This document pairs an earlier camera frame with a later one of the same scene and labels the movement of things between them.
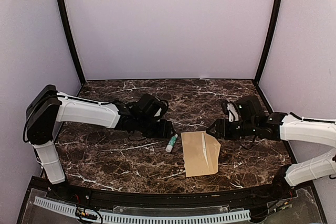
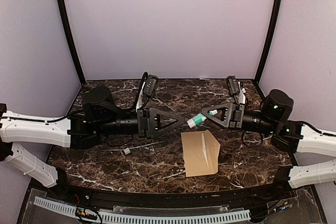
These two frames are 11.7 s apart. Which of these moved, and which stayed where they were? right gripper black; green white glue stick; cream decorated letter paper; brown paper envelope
Moved: green white glue stick; right gripper black
Stayed: brown paper envelope; cream decorated letter paper
